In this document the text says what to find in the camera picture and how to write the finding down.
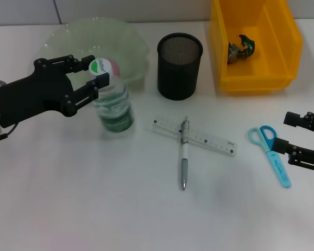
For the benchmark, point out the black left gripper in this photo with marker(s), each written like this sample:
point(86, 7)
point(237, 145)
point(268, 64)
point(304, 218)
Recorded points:
point(36, 96)

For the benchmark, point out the pink peach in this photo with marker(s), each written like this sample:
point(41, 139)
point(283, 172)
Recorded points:
point(115, 68)

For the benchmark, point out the blue scissors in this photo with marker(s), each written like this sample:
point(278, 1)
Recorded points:
point(280, 170)

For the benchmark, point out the clear green-label water bottle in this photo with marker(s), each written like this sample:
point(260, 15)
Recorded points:
point(115, 109)

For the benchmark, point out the transparent plastic ruler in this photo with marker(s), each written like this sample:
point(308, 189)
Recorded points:
point(214, 141)

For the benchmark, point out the green plastic wrapper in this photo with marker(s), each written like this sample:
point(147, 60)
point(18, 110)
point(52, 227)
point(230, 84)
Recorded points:
point(244, 51)

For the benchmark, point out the green glass fruit plate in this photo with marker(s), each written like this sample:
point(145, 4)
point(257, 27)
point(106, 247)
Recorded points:
point(125, 44)

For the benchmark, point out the black mesh pen holder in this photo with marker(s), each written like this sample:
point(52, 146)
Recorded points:
point(178, 75)

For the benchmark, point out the white grey ballpoint pen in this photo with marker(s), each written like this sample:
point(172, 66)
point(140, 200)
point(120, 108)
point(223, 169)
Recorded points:
point(184, 162)

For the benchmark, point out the yellow plastic bin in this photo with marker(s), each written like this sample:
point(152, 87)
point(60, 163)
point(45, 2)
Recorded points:
point(267, 70)

